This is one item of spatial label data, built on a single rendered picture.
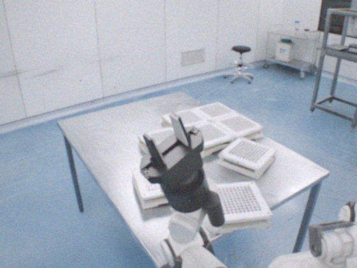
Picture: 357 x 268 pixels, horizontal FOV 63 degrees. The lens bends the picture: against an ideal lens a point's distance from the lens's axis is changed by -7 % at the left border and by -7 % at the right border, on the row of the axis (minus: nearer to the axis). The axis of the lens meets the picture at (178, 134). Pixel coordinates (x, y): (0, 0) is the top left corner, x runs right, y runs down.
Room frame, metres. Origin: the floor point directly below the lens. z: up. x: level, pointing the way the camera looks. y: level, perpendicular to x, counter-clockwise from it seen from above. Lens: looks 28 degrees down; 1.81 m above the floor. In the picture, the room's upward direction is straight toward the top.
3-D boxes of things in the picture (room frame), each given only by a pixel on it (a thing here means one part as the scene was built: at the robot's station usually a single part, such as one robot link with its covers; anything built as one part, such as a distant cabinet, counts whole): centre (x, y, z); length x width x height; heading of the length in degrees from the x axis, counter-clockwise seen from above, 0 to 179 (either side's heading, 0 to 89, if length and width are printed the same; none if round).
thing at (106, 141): (1.67, 0.02, 0.84); 1.50 x 1.10 x 0.04; 33
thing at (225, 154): (1.46, -0.39, 0.92); 0.25 x 0.24 x 0.02; 142
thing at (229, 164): (1.46, -0.39, 0.87); 0.24 x 0.24 x 0.02; 52
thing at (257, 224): (1.05, -0.26, 0.87); 0.24 x 0.24 x 0.02; 7
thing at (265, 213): (1.05, -0.26, 0.92); 0.25 x 0.24 x 0.02; 97
